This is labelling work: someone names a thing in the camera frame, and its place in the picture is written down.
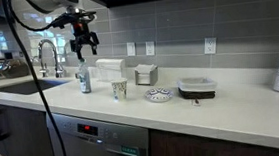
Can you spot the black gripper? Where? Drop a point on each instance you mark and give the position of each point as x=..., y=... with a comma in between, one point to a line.
x=81, y=31

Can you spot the patterned paper cup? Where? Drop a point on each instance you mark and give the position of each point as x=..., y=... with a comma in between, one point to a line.
x=119, y=89

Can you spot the blue white patterned bowl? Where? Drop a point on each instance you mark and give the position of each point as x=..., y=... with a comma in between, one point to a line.
x=159, y=94

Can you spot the dish soap bottle green cap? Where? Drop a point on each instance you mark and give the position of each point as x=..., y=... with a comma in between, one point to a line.
x=84, y=77

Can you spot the chrome kitchen faucet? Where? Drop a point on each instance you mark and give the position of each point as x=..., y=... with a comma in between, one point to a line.
x=56, y=59

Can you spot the clear paper towel dispenser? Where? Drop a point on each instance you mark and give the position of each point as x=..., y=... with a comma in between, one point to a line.
x=110, y=69

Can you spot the small chrome side faucet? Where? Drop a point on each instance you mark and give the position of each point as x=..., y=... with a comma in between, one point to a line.
x=43, y=67

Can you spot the grey napkin holder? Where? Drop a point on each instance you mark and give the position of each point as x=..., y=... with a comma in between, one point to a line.
x=146, y=75

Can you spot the steel sink basin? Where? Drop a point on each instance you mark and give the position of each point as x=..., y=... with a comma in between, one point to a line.
x=26, y=87

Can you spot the stainless steel dishwasher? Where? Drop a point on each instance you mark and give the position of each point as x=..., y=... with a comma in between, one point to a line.
x=98, y=144

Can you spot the dark cabinet under sink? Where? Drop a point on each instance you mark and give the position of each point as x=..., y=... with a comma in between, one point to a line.
x=24, y=140

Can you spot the black tray with white liner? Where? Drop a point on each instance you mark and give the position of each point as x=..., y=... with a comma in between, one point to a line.
x=197, y=88

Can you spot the small sauce packet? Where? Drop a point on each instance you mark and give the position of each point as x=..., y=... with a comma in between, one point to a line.
x=196, y=102

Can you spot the dark wood base cabinet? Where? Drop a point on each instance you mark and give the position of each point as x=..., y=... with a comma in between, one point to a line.
x=218, y=148

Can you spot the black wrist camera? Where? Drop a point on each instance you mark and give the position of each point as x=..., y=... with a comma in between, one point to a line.
x=62, y=20

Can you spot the white wall outlet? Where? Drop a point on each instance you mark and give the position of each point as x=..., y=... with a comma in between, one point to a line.
x=210, y=45
x=131, y=49
x=150, y=48

